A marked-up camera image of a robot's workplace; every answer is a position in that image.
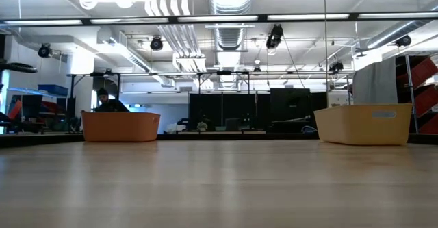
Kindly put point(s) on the red storage bin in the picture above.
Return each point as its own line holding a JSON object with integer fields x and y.
{"x": 427, "y": 99}
{"x": 424, "y": 70}

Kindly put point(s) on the orange plastic bin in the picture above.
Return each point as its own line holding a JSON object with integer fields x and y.
{"x": 119, "y": 127}

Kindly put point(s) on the silver ventilation duct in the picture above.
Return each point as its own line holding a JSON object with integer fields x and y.
{"x": 231, "y": 33}

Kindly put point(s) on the grey hanging cloth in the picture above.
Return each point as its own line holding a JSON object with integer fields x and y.
{"x": 374, "y": 84}

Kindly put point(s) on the person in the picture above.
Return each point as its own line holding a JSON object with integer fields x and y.
{"x": 109, "y": 105}

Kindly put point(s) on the white paper sign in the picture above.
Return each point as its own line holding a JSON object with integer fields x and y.
{"x": 338, "y": 99}

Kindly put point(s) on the black partition panel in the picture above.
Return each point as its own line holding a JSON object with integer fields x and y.
{"x": 239, "y": 111}

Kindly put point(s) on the black ceiling spotlight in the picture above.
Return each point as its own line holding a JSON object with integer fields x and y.
{"x": 403, "y": 41}
{"x": 274, "y": 38}
{"x": 156, "y": 44}
{"x": 44, "y": 50}

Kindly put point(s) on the overhead light bar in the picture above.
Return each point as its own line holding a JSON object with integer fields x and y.
{"x": 219, "y": 18}

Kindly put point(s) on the blue storage bin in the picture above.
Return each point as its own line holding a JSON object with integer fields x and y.
{"x": 53, "y": 90}

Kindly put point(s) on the small potted plant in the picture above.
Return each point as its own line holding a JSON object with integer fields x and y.
{"x": 202, "y": 126}

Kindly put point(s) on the yellow plastic bin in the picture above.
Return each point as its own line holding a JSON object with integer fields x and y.
{"x": 362, "y": 128}

